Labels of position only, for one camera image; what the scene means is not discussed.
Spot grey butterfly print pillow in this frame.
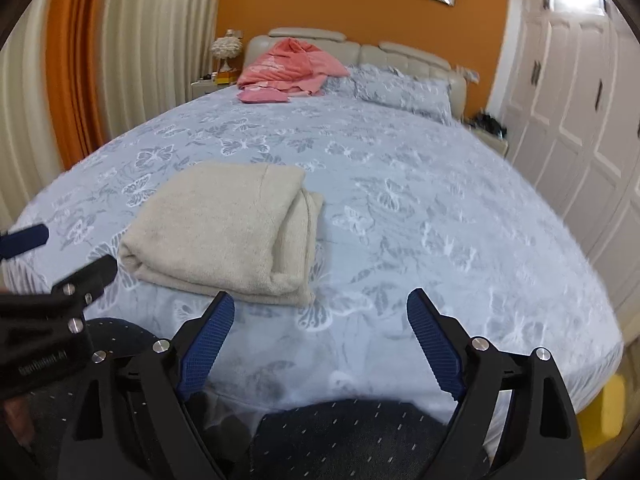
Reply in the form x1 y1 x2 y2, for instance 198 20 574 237
325 63 453 126

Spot pink crumpled garment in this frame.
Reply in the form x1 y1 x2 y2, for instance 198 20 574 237
237 38 351 97

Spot dark dotted pants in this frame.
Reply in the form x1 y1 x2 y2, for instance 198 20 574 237
82 317 453 480

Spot yellow plastic stool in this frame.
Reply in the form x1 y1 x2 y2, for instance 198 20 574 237
575 375 629 453

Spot orange curtain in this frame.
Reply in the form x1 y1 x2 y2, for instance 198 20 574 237
45 0 117 171

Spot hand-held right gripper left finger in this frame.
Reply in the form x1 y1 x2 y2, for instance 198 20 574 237
60 292 261 480

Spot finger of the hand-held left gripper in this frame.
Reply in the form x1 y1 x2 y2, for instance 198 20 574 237
0 225 49 261
51 255 118 307

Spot cream pleated curtain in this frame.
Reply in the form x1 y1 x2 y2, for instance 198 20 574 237
0 0 226 233

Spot pink folded cloth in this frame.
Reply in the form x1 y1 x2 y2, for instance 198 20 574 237
237 87 292 105

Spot grey butterfly print bedspread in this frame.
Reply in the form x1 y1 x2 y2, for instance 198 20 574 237
2 87 623 456

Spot white nightstand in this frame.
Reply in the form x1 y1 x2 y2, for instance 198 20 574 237
191 79 242 104
465 125 509 159

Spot person's left forearm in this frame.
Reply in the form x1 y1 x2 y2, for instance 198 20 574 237
0 396 43 461

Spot beige towel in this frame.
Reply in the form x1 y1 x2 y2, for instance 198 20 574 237
117 162 325 307

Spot dark tangled items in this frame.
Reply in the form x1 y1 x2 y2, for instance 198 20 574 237
472 111 507 139

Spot white panelled wardrobe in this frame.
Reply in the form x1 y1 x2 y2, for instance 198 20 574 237
500 0 640 313

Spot cream decorative table lamp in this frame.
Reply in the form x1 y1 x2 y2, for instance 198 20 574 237
210 30 245 73

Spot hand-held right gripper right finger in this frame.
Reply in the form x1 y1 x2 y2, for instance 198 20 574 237
406 288 586 480

